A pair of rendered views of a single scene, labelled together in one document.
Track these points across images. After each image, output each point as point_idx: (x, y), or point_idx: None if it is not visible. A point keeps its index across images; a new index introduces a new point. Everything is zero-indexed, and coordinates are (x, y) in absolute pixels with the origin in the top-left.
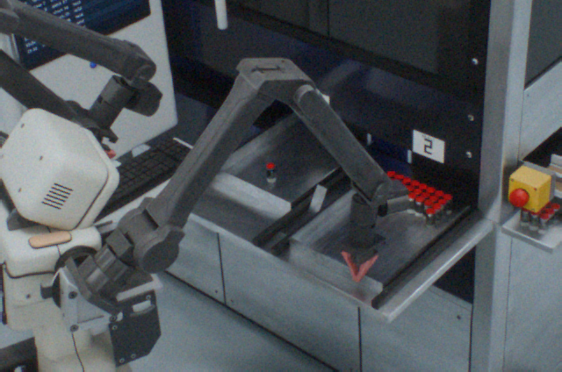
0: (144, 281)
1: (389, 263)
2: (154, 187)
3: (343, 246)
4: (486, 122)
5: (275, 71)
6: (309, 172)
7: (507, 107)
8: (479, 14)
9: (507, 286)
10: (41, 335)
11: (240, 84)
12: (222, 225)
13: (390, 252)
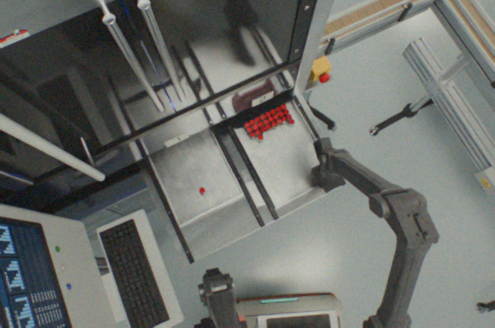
0: (326, 319)
1: (312, 161)
2: (148, 261)
3: (329, 188)
4: (302, 66)
5: (418, 220)
6: (206, 166)
7: (316, 53)
8: (302, 30)
9: None
10: None
11: (416, 251)
12: (233, 238)
13: (302, 156)
